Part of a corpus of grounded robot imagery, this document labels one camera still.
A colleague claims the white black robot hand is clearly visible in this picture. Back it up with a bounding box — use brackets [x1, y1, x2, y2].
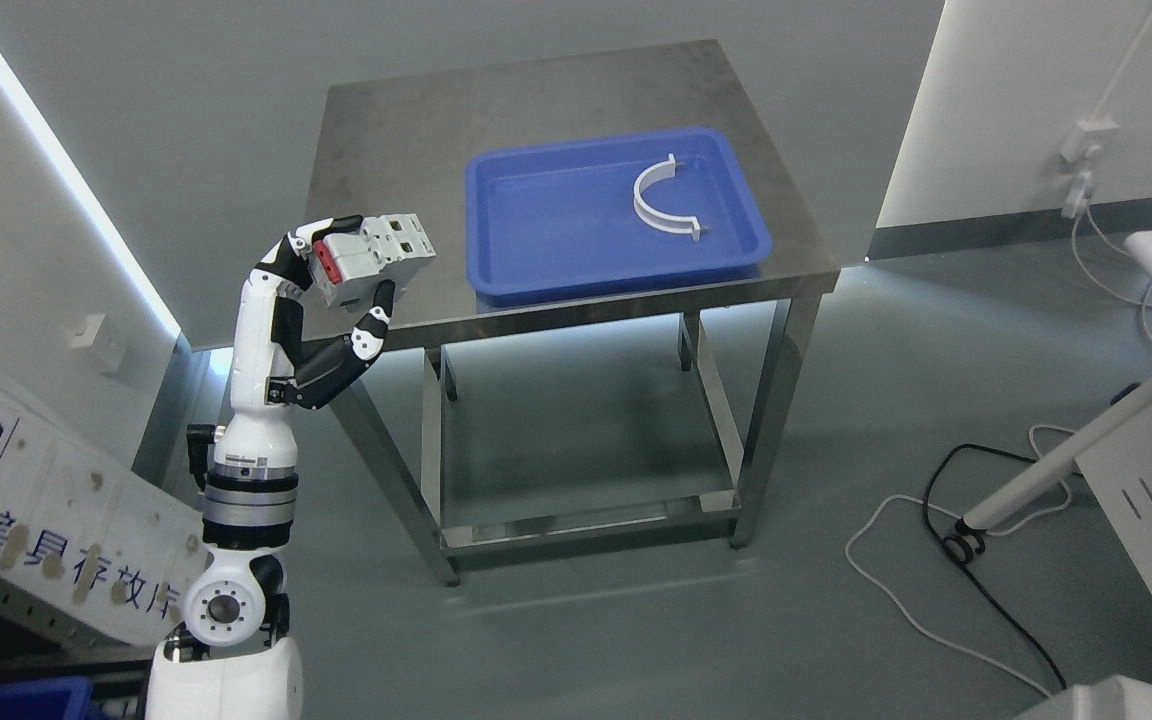
[214, 215, 396, 479]

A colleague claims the grey circuit breaker red switch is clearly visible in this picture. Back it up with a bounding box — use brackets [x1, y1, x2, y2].
[310, 213, 435, 306]

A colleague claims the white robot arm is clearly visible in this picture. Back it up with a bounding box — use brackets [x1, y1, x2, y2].
[143, 416, 305, 719]

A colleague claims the white signboard with blue text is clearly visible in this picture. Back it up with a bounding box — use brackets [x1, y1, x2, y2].
[0, 377, 207, 647]

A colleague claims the stainless steel table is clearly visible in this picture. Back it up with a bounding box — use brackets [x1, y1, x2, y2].
[306, 40, 840, 588]

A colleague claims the blue plastic tray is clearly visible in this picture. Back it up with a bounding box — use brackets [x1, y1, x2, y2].
[465, 126, 773, 306]

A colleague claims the white stand leg with caster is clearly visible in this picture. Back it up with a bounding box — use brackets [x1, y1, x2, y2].
[935, 377, 1152, 566]

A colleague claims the white power adapter plug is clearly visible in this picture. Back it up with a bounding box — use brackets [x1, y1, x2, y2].
[1061, 170, 1096, 220]

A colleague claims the white wall switch box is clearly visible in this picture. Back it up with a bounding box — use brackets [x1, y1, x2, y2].
[70, 313, 129, 376]

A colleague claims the white curved plastic bracket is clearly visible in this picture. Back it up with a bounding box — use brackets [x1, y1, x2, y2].
[631, 152, 710, 243]

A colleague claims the black cable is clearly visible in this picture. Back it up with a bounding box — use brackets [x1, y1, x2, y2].
[923, 382, 1142, 694]

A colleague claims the white wall socket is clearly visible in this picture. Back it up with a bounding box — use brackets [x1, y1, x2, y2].
[1059, 118, 1120, 165]

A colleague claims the white cable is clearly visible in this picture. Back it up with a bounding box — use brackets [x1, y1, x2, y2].
[844, 205, 1152, 699]

